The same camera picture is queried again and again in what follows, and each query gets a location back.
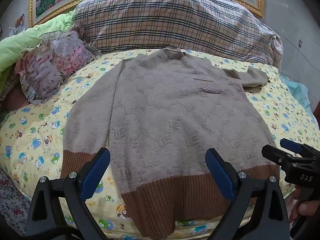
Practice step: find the light blue cloth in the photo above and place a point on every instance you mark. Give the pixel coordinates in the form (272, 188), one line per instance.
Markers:
(296, 90)

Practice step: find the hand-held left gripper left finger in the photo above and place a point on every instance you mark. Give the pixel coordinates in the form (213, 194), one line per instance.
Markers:
(98, 172)

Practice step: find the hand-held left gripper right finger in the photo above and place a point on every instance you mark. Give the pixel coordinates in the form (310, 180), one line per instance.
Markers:
(220, 173)

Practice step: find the green blanket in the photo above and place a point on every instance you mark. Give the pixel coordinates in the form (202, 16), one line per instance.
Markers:
(17, 45)

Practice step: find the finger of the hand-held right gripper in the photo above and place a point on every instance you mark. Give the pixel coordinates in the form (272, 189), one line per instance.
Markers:
(273, 153)
(290, 144)

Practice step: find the floral ruffled cloth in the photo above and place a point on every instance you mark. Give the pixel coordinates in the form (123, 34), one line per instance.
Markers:
(50, 62)

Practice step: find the plaid quilt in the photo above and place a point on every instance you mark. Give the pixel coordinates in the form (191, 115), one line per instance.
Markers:
(162, 22)

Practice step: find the dark floral bed sheet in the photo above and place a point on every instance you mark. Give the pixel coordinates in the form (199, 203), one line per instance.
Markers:
(12, 205)

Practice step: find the beige knit sweater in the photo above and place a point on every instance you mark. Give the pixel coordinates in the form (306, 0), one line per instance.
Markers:
(170, 120)

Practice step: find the yellow bear-print bed sheet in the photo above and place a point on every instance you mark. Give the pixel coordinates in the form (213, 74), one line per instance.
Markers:
(37, 135)

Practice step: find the person's right hand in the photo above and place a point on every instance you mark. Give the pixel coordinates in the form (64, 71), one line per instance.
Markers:
(303, 208)

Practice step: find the wall sticker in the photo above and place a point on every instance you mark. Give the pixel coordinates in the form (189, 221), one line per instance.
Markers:
(19, 21)

